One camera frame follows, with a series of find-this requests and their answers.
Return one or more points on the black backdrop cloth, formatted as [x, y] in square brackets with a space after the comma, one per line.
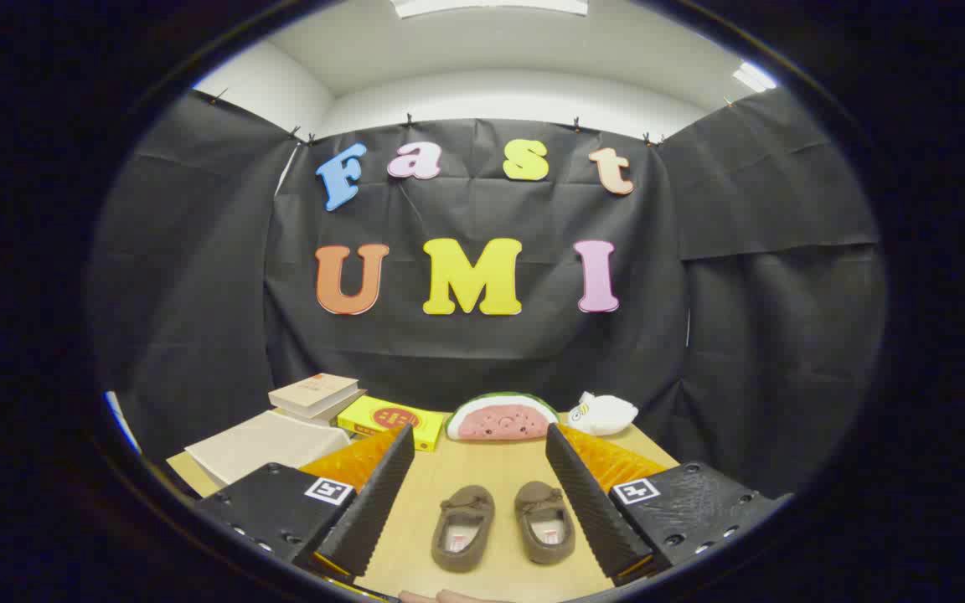
[198, 293]

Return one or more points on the watermelon slice plush toy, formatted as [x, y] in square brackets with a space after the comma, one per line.
[499, 419]

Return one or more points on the beige fabric storage box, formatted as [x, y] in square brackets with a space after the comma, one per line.
[265, 444]

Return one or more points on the grey book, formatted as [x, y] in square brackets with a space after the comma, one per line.
[342, 409]

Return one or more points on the brown fluffy shoe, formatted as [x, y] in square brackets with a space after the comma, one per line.
[537, 501]
[466, 502]

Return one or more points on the yellow book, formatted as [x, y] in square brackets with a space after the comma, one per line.
[382, 416]

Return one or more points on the white plush toy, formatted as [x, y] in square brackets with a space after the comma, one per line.
[608, 414]

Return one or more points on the ceiling light panel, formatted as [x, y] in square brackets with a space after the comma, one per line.
[755, 77]
[491, 7]

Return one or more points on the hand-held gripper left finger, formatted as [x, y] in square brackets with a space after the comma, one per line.
[374, 502]

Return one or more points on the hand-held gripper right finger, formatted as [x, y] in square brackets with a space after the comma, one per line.
[591, 511]

